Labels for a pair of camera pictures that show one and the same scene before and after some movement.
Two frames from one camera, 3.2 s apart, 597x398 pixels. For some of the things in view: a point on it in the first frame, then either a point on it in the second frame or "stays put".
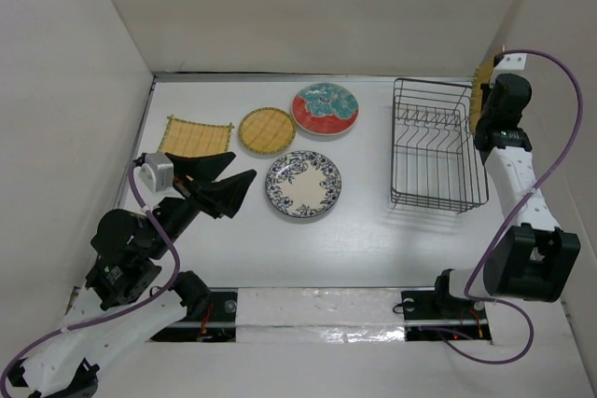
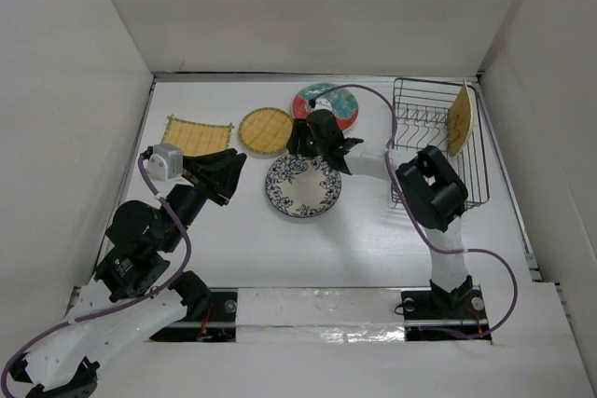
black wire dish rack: [436, 160] stays put
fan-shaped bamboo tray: [481, 76] → [459, 120]
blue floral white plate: [303, 184] stays put
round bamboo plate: [267, 130] stays put
